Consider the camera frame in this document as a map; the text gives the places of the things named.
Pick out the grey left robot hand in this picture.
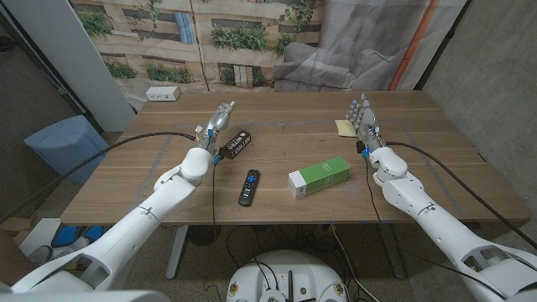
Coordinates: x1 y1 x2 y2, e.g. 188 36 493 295
195 101 236 153

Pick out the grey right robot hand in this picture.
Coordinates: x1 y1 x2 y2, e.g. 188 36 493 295
344 92 385 152

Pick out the black TV remote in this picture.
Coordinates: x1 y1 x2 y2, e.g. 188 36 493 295
237 169 261 208

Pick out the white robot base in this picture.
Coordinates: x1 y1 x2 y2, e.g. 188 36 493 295
226 250 348 302

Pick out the black Nitro package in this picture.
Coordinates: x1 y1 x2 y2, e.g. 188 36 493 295
219 129 253 160

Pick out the green and white package box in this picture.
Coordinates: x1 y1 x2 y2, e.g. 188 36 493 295
287 156 352 200

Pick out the yellow sticky note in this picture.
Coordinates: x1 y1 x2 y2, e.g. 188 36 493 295
334 119 357 138

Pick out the white power strip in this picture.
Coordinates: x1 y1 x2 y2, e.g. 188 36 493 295
145 86 181 102

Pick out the printed backdrop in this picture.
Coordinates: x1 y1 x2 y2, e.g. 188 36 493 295
69 0 469 101

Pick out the black round floor fixture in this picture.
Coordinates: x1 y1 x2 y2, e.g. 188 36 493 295
187 225 222 247

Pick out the black backdrop pole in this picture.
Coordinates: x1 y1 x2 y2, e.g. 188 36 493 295
413 0 473 91

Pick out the grey table leg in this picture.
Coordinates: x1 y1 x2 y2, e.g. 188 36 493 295
379 221 406 280

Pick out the white table leg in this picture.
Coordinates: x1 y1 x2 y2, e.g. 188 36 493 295
165 225 190 280

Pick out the blue bin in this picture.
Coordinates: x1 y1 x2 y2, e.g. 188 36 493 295
23 115 111 185

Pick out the blue slipper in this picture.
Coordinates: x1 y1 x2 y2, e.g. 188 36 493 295
81 226 104 244
50 226 79 248

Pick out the grey shoe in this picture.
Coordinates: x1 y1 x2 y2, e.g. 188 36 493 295
27 245 55 266

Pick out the cardboard box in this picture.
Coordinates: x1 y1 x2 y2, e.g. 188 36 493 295
0 216 31 249

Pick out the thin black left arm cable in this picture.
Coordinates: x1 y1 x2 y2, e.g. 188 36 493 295
211 158 220 242

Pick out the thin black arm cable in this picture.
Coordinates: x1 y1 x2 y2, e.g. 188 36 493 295
211 158 220 242
356 141 507 302

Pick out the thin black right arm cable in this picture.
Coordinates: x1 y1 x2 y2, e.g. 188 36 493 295
356 141 507 302

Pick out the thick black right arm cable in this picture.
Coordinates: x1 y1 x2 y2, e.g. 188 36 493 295
385 141 537 249

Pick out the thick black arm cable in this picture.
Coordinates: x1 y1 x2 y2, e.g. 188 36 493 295
385 141 537 249
0 131 198 224

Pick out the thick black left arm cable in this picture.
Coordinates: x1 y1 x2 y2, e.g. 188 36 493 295
0 131 198 224

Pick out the white floor cable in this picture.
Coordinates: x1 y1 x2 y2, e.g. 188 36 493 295
330 224 371 302

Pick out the white wall panel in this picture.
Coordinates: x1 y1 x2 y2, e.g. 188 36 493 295
0 0 138 133

